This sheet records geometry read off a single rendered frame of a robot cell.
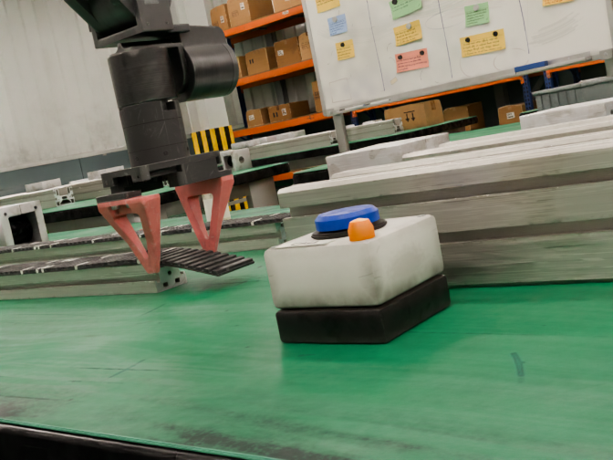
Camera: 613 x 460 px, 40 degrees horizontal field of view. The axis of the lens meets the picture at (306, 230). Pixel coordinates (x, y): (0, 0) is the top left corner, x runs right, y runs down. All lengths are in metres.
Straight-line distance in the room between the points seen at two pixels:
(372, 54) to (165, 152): 3.33
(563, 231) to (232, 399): 0.24
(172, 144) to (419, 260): 0.35
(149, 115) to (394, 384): 0.45
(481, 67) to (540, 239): 3.25
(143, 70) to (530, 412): 0.54
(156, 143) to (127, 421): 0.39
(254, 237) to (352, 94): 3.20
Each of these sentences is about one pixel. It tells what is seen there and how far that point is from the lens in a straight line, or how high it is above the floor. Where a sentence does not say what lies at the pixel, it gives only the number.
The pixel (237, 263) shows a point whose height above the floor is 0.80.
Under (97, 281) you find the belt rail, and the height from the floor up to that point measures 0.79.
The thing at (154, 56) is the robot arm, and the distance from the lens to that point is 0.79.
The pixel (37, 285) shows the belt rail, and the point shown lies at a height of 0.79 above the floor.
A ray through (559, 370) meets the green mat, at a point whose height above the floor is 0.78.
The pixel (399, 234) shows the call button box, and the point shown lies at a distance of 0.49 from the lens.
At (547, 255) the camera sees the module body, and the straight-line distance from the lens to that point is 0.55.
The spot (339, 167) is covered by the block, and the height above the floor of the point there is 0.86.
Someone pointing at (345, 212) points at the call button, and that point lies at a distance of 0.51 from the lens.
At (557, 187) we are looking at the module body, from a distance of 0.54.
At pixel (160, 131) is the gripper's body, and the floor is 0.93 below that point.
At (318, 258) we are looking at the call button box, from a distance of 0.49.
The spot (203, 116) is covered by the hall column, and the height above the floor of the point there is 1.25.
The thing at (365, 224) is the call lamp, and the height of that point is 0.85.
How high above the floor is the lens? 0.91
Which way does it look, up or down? 7 degrees down
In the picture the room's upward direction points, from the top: 11 degrees counter-clockwise
